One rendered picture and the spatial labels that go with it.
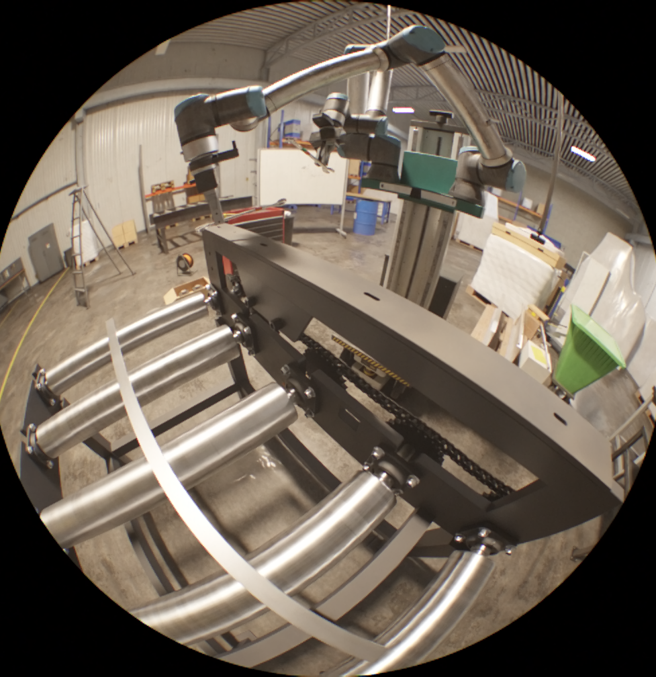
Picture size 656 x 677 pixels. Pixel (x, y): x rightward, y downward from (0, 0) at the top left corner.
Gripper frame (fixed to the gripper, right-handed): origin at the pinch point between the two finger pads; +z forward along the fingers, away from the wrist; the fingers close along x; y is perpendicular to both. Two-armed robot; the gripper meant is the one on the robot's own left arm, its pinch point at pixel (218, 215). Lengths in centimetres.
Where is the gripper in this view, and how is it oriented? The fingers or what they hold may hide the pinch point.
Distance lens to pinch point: 66.0
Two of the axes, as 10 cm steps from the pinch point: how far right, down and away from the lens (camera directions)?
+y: -9.2, 3.4, -2.0
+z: 0.9, 6.8, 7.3
